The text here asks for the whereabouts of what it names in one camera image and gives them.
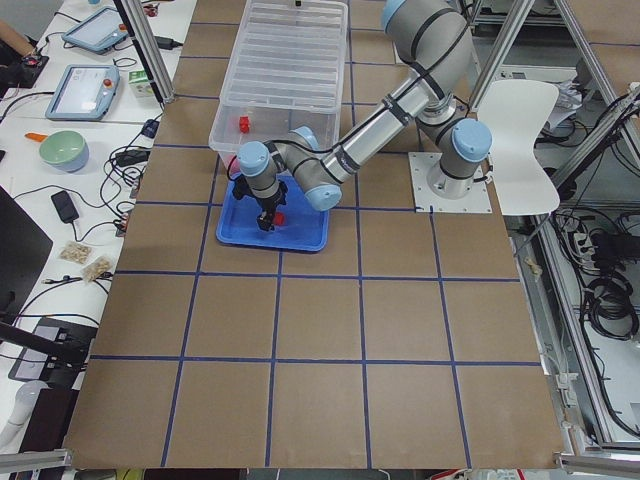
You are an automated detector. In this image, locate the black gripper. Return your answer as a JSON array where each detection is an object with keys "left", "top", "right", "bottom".
[{"left": 232, "top": 175, "right": 288, "bottom": 231}]

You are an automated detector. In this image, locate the clear plastic box lid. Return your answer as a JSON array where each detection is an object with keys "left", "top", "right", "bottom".
[{"left": 220, "top": 1, "right": 348, "bottom": 114}]

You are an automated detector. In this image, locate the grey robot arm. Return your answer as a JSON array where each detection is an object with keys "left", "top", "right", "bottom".
[{"left": 230, "top": 1, "right": 492, "bottom": 231}]

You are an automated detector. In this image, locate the clear plastic storage box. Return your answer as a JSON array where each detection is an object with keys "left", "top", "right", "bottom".
[{"left": 208, "top": 0, "right": 350, "bottom": 161}]

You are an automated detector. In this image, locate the blue plastic tray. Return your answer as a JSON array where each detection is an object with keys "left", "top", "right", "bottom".
[{"left": 215, "top": 173, "right": 331, "bottom": 253}]

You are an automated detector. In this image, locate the red block upper pair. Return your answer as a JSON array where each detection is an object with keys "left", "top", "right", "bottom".
[{"left": 238, "top": 116, "right": 250, "bottom": 134}]

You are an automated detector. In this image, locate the snack bag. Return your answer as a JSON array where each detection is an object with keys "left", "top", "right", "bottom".
[
  {"left": 81, "top": 256, "right": 113, "bottom": 283},
  {"left": 59, "top": 241, "right": 93, "bottom": 265}
]

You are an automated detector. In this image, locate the green white carton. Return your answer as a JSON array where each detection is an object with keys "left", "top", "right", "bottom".
[{"left": 127, "top": 70, "right": 155, "bottom": 98}]

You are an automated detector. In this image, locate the black smartphone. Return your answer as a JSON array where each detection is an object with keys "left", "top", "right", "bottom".
[{"left": 51, "top": 190, "right": 79, "bottom": 224}]

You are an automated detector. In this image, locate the green bowl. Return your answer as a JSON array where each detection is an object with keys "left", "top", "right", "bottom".
[{"left": 39, "top": 130, "right": 89, "bottom": 173}]

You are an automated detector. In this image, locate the lower teach pendant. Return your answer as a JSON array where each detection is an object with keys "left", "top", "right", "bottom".
[{"left": 45, "top": 64, "right": 120, "bottom": 121}]

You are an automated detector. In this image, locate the teach pendant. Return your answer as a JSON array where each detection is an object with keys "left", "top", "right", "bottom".
[
  {"left": 45, "top": 64, "right": 120, "bottom": 121},
  {"left": 62, "top": 7, "right": 128, "bottom": 54}
]

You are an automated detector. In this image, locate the upper teach pendant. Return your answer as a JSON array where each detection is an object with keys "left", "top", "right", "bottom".
[{"left": 62, "top": 7, "right": 128, "bottom": 54}]

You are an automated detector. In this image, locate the white chair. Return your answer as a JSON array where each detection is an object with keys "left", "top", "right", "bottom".
[{"left": 477, "top": 79, "right": 560, "bottom": 216}]

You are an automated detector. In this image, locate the black cable bundle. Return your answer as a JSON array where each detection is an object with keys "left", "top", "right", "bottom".
[{"left": 69, "top": 117, "right": 161, "bottom": 241}]

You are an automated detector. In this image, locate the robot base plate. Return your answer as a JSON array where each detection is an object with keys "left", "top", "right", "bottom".
[{"left": 408, "top": 152, "right": 492, "bottom": 214}]

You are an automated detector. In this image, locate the aluminium frame post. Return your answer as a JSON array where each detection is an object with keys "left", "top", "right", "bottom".
[{"left": 114, "top": 0, "right": 175, "bottom": 105}]

